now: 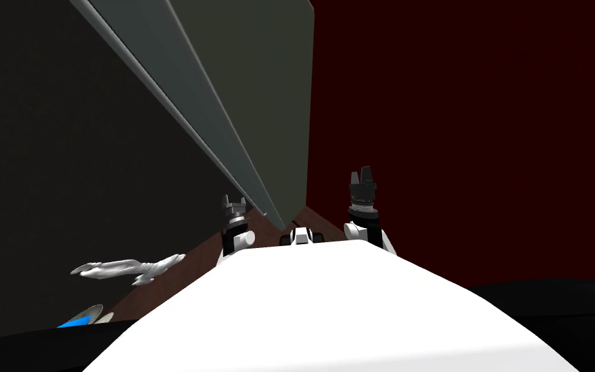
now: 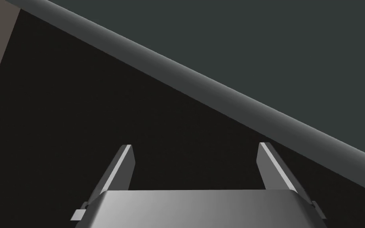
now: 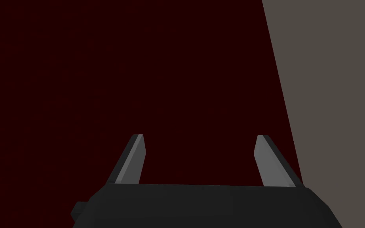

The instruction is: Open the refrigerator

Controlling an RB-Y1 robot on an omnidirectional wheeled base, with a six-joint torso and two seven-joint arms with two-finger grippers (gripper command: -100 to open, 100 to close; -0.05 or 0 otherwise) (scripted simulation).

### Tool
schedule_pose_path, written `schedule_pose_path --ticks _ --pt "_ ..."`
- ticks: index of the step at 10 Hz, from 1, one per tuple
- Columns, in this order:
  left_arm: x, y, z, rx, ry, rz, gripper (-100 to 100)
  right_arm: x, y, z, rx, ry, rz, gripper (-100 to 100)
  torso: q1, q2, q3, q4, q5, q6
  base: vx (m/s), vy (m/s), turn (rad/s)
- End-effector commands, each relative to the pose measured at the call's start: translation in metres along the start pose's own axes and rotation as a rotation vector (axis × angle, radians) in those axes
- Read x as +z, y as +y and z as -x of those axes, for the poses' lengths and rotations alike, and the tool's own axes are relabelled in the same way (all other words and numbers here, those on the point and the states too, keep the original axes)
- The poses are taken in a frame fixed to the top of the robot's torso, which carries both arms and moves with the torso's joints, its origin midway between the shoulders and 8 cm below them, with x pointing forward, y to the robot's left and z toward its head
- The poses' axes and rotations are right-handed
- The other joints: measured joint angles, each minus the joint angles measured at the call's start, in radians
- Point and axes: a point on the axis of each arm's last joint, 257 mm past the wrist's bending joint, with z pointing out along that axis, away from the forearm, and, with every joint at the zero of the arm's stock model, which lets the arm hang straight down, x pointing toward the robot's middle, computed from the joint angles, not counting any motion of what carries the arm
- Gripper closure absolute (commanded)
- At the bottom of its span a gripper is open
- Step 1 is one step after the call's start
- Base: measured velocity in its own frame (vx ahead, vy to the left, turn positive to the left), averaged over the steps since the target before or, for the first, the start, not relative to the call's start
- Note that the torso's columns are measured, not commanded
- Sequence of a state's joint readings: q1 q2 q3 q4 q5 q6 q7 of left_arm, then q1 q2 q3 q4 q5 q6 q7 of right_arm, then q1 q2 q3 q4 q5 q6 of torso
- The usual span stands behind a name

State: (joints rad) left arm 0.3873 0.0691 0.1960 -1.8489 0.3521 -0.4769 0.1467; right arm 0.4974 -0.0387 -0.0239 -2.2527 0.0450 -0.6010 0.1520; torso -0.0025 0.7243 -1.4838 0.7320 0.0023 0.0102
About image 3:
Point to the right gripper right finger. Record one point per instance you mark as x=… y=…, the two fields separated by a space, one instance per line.
x=272 y=164

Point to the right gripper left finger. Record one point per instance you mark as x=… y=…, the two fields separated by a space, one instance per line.
x=131 y=163

